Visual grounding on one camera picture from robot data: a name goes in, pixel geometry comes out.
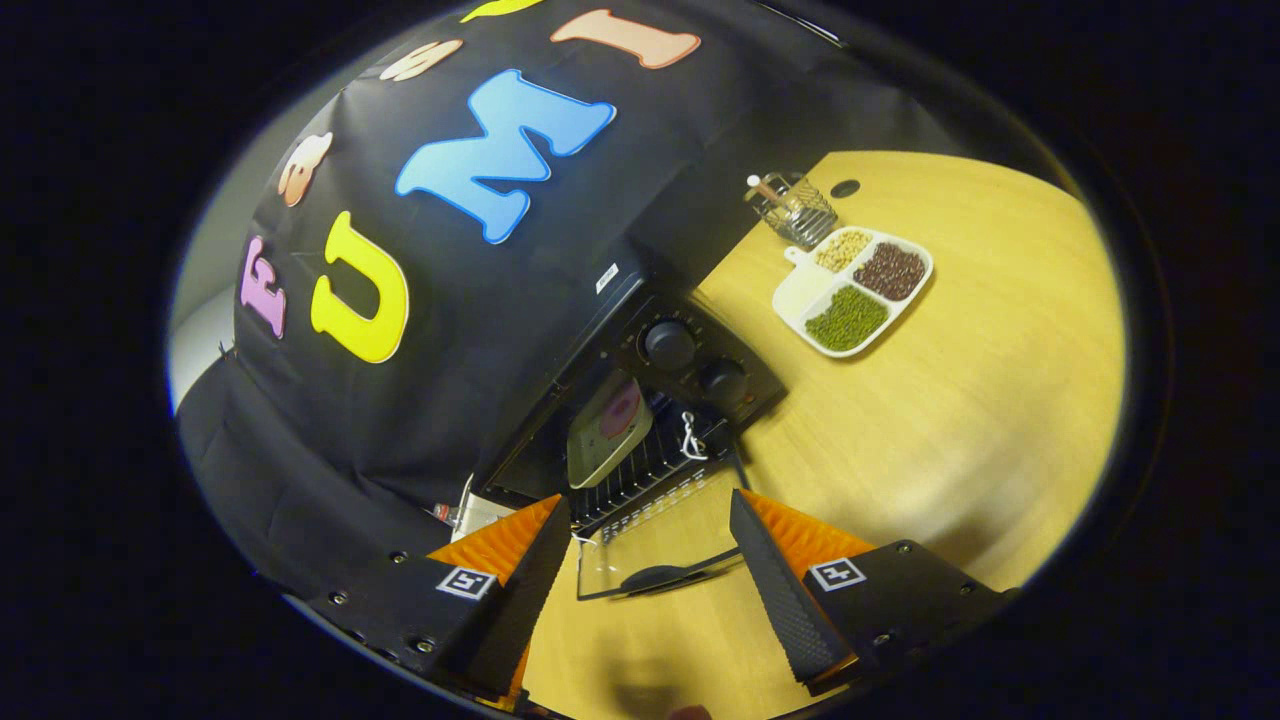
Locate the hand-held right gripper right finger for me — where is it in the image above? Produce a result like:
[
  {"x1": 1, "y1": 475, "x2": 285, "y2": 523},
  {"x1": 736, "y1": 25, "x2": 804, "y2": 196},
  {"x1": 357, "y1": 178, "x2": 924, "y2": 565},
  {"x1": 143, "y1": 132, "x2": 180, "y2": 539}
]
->
[{"x1": 728, "y1": 488, "x2": 1011, "y2": 698}]

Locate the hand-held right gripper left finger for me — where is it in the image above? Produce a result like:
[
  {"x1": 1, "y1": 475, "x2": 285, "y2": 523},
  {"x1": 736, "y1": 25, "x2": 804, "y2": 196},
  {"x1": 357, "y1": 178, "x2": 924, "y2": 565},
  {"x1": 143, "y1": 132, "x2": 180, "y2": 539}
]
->
[{"x1": 305, "y1": 494, "x2": 573, "y2": 706}]

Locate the cream square plate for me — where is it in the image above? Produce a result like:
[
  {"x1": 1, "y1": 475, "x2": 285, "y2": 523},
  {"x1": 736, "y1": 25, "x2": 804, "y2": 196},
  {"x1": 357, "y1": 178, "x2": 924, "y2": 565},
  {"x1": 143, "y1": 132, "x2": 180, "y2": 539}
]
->
[{"x1": 566, "y1": 370, "x2": 656, "y2": 490}]

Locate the pink ham slice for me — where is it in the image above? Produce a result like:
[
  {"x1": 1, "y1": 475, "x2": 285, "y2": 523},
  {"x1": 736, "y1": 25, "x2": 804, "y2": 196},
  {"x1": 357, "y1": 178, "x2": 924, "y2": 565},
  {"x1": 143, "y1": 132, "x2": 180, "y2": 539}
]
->
[{"x1": 598, "y1": 378, "x2": 643, "y2": 439}]

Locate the black electric oven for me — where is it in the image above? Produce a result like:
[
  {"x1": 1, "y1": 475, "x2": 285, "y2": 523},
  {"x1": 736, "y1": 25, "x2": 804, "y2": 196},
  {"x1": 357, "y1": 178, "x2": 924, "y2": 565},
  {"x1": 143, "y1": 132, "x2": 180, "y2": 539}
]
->
[{"x1": 470, "y1": 262, "x2": 788, "y2": 603}]

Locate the white toaster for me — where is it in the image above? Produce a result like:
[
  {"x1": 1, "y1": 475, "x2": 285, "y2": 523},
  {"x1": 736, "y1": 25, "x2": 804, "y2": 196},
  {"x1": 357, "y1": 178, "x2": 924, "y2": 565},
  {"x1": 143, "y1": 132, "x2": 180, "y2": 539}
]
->
[{"x1": 452, "y1": 475, "x2": 521, "y2": 541}]

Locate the black backdrop cloth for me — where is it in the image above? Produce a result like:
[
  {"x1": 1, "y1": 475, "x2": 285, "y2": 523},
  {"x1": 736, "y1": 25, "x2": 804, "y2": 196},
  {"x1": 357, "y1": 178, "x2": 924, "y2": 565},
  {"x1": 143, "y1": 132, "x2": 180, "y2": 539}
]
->
[{"x1": 175, "y1": 0, "x2": 1001, "y2": 601}]

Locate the green mung beans pile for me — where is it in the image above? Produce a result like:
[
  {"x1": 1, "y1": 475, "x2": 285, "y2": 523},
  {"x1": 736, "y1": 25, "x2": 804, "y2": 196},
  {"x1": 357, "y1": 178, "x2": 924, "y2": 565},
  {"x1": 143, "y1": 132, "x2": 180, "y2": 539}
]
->
[{"x1": 804, "y1": 285, "x2": 890, "y2": 352}]

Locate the white divided dish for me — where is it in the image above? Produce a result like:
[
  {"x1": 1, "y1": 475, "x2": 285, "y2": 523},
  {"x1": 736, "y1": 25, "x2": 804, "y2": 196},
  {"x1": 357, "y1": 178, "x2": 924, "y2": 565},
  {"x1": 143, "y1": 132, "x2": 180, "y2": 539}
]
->
[{"x1": 771, "y1": 226, "x2": 935, "y2": 359}]

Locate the red beans pile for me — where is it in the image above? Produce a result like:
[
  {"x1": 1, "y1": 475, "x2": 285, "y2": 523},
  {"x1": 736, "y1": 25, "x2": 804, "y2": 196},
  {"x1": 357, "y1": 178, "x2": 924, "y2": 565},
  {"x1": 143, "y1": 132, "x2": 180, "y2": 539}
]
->
[{"x1": 853, "y1": 242, "x2": 928, "y2": 302}]

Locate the yellow soybeans pile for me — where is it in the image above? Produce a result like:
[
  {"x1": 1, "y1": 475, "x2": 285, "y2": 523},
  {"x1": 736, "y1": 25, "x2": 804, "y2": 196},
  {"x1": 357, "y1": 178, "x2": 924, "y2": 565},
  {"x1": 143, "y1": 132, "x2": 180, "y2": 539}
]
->
[{"x1": 815, "y1": 229, "x2": 873, "y2": 273}]

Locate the metal mesh utensil holder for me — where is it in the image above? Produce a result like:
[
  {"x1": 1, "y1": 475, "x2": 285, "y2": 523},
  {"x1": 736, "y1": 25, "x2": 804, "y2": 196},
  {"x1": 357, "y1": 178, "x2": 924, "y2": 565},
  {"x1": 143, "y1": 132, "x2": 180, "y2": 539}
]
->
[{"x1": 745, "y1": 172, "x2": 839, "y2": 251}]

